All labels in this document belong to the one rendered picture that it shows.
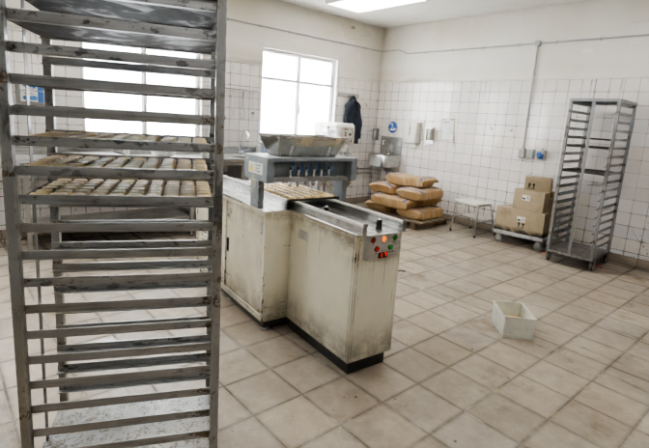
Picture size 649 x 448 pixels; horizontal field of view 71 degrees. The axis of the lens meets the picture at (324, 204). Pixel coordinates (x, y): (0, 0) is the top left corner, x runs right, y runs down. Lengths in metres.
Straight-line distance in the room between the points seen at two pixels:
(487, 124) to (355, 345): 4.80
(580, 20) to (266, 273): 4.99
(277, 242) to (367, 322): 0.79
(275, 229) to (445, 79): 4.93
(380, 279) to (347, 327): 0.33
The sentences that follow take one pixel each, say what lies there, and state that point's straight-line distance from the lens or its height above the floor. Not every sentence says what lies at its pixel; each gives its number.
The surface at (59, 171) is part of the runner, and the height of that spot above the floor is 1.23.
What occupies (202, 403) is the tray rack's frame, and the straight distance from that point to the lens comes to 2.30.
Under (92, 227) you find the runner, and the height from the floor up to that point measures 1.05.
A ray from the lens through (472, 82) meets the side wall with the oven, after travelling 7.10.
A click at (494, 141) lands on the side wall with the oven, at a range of 6.84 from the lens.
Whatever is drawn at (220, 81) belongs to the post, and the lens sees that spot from 1.55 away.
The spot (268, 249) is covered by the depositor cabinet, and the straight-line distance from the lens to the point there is 2.97.
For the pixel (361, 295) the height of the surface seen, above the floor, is 0.49.
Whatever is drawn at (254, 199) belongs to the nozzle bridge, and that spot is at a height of 0.89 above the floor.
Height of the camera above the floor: 1.45
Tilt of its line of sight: 11 degrees down
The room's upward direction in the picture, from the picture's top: 4 degrees clockwise
